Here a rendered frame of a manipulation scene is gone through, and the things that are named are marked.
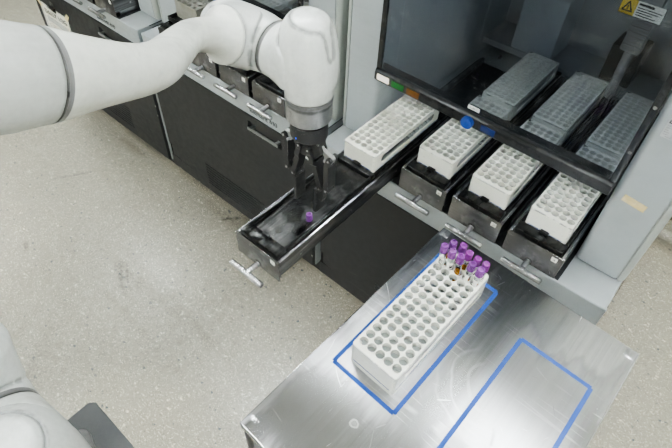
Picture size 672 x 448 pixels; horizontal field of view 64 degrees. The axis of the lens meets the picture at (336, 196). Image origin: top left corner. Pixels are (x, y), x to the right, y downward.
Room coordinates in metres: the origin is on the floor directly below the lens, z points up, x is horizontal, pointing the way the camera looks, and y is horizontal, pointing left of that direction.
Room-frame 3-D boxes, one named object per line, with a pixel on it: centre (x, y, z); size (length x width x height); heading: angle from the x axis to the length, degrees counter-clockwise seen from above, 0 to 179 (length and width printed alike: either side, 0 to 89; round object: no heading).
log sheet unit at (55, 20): (2.13, 1.28, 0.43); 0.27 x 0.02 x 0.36; 51
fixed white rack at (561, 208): (0.91, -0.57, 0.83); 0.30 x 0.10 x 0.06; 141
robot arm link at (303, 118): (0.81, 0.06, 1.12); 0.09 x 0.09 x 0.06
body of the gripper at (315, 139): (0.81, 0.06, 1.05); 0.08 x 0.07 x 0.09; 51
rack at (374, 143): (1.11, -0.14, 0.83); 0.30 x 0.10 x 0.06; 141
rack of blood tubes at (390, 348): (0.54, -0.17, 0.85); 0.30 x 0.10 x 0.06; 139
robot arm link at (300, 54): (0.81, 0.07, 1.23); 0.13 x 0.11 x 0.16; 54
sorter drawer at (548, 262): (1.01, -0.65, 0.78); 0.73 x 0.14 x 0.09; 141
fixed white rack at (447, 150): (1.10, -0.33, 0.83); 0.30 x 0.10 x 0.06; 141
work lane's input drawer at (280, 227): (0.97, -0.03, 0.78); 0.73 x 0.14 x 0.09; 141
